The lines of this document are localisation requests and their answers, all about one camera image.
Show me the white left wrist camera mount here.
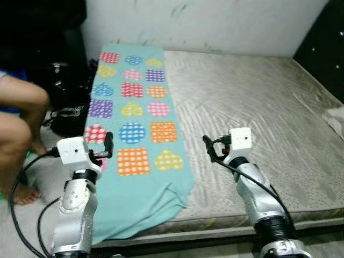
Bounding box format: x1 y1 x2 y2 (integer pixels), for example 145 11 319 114
56 137 89 171

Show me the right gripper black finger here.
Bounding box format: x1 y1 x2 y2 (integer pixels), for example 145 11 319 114
202 134 217 163

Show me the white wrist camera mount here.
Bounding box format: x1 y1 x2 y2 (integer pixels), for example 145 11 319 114
228 127 253 159
56 137 89 171

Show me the black bag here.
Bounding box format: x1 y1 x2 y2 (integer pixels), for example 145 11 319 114
43 61 93 138

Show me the teal blanket with colourful shapes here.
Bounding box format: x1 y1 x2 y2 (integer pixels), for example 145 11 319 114
83 44 195 245

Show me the beige quilted mattress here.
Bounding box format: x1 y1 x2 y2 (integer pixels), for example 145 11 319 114
89 50 344 248

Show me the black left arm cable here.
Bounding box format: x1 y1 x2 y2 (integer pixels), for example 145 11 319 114
37 196 64 258
8 152 60 258

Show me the person's bare leg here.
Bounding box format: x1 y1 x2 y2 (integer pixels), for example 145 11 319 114
0 113 42 206
0 73 52 156

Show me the dark bed frame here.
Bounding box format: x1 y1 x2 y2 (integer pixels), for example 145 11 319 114
91 226 344 258

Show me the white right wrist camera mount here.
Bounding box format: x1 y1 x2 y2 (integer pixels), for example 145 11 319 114
228 127 253 159

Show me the dark tufted headboard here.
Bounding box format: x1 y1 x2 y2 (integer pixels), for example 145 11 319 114
293 0 344 103

